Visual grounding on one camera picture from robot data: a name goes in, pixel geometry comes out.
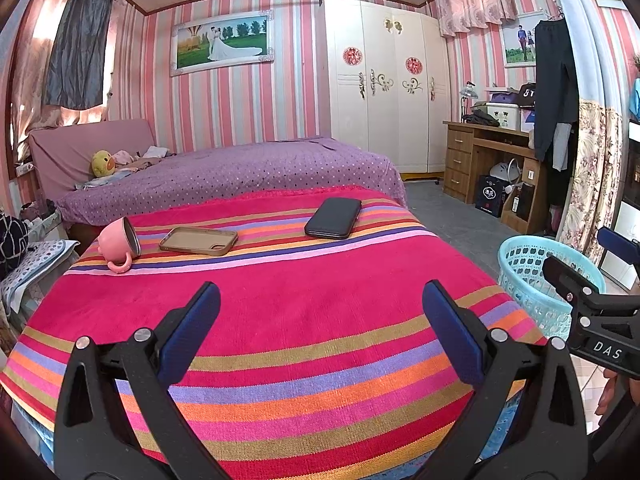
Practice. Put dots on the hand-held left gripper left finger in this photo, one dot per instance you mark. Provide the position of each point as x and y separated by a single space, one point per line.
192 317

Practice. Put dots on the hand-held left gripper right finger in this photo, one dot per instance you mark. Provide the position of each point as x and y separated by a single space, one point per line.
450 317

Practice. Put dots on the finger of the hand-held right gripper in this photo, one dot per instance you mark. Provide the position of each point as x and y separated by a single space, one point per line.
620 247
567 282

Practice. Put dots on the light blue plastic basket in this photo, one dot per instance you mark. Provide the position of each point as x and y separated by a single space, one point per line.
530 285

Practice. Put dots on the person's right hand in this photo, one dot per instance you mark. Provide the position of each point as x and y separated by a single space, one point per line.
610 392

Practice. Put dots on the tan phone case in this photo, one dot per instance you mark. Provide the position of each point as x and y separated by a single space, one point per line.
197 241

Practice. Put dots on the beige flower print curtain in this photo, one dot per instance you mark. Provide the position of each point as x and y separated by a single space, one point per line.
595 160

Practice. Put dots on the pink mug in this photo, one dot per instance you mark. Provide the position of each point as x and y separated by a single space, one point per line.
112 242

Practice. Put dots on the black paper bag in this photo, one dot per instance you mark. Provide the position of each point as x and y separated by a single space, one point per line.
489 196

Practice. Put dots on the striped pink blanket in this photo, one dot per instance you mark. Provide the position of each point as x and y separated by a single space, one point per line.
310 310

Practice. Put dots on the white helmet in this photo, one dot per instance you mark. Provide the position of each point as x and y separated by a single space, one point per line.
502 172

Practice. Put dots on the purple dotted bedspread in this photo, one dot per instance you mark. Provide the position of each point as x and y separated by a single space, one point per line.
240 175

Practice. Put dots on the black phone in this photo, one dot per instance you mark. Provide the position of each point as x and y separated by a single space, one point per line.
332 217

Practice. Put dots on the wooden desk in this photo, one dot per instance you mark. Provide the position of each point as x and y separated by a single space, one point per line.
457 160

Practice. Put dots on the polka dot cloth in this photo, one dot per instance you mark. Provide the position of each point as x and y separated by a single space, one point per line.
40 265

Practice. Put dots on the pink plush toy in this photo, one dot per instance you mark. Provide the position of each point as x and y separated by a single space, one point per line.
124 156

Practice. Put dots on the dark hanging clothes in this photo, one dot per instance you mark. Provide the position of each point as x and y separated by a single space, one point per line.
555 85

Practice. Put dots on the white storage box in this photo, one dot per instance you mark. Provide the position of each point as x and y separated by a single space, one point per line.
504 116

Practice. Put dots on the yellow duck plush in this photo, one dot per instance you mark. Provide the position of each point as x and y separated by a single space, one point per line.
102 164

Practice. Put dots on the dark clothes pile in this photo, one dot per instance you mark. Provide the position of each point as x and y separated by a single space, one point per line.
480 118

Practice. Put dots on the purple box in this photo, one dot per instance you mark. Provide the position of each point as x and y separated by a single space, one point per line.
504 95

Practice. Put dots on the black and white patterned pillow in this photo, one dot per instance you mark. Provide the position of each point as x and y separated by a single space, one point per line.
12 245

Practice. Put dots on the white wardrobe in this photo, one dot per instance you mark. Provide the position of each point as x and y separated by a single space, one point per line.
385 120

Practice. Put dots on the mauve bed headboard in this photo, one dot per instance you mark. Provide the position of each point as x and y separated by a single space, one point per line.
65 150

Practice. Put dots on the desk lamp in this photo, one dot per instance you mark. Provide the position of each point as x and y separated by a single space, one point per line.
467 94

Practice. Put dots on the white power strip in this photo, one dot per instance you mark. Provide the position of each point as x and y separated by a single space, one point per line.
25 168

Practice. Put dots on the framed couple photo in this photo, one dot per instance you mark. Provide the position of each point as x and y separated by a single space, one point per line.
520 42

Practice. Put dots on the framed wedding picture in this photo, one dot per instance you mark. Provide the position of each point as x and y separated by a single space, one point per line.
222 42

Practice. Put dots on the grey window cloth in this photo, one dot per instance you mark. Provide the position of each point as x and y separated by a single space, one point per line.
77 40

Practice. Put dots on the pink window curtain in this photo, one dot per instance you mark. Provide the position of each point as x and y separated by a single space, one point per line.
37 50

